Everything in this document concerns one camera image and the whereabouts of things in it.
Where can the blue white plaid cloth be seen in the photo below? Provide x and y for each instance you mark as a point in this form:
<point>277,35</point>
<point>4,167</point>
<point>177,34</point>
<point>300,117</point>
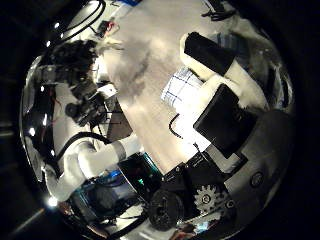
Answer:
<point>181,86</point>

